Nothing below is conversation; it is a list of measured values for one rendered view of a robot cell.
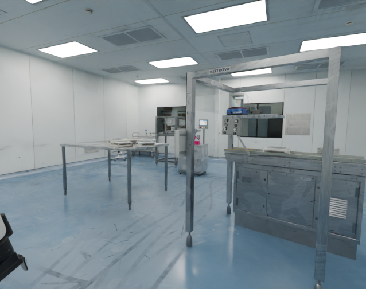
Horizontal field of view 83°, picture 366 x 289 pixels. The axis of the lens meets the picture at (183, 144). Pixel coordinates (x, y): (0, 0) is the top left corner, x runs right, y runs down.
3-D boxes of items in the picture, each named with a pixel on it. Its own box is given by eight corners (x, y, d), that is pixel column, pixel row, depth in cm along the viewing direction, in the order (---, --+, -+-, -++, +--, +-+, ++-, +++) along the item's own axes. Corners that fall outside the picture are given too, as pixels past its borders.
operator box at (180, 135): (174, 157, 198) (174, 129, 195) (184, 155, 211) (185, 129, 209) (179, 157, 194) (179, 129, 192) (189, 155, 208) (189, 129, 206)
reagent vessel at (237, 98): (229, 108, 250) (229, 92, 248) (233, 108, 262) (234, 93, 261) (241, 107, 241) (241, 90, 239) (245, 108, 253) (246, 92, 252)
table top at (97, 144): (59, 145, 352) (59, 144, 352) (108, 141, 451) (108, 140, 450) (129, 151, 287) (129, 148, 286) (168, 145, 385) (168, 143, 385)
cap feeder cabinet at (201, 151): (177, 174, 526) (177, 144, 519) (186, 170, 577) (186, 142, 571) (201, 176, 500) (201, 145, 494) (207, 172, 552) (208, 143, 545)
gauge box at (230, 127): (221, 134, 250) (222, 117, 248) (225, 134, 259) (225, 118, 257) (239, 135, 237) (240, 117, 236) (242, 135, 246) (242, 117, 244)
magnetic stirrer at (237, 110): (225, 115, 249) (225, 107, 248) (232, 116, 266) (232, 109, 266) (241, 114, 237) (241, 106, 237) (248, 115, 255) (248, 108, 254)
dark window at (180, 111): (156, 133, 869) (156, 106, 860) (156, 133, 871) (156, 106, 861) (186, 135, 816) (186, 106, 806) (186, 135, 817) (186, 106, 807)
